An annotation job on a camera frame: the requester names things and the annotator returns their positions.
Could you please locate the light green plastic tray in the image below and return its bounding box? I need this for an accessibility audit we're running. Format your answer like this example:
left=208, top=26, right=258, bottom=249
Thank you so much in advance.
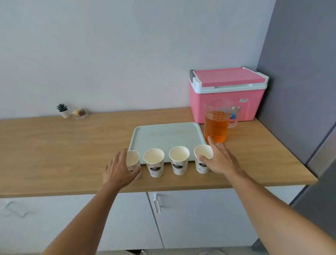
left=128, top=122, right=210, bottom=165

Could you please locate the person's right hand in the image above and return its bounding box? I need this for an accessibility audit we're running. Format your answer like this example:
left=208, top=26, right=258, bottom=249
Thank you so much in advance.
left=197, top=136, right=247, bottom=182

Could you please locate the person's left hand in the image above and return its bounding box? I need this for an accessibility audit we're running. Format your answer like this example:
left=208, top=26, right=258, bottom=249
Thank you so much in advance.
left=103, top=148, right=141, bottom=190

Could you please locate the white printed paper cup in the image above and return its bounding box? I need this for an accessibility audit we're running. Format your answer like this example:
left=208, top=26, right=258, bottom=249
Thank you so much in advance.
left=143, top=148, right=165, bottom=178
left=169, top=146, right=190, bottom=176
left=194, top=144, right=214, bottom=174
left=126, top=150, right=141, bottom=180

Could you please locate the glass dish with sweets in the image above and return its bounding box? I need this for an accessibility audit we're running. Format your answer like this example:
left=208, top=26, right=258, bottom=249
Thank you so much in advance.
left=71, top=107, right=89, bottom=120

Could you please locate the white cabinet door handle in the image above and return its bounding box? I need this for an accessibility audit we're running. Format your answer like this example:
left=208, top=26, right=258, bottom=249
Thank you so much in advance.
left=3, top=201, right=29, bottom=219
left=153, top=193, right=162, bottom=214

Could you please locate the clear plastic measuring jug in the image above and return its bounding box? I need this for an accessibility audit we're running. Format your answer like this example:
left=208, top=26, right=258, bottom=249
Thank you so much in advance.
left=204, top=98, right=241, bottom=144

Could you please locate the person's left forearm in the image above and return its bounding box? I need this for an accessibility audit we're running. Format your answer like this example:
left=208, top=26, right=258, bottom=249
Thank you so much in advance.
left=42, top=182, right=124, bottom=255

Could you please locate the person's right forearm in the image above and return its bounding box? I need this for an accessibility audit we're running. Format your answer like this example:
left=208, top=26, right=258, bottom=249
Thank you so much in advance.
left=228, top=171, right=336, bottom=255

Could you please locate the small potted plant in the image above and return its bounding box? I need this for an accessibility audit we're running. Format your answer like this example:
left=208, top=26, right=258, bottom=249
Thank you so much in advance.
left=56, top=103, right=71, bottom=119

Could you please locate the pink cooler box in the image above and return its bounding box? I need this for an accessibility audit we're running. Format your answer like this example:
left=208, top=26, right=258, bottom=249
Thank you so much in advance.
left=189, top=66, right=269, bottom=124

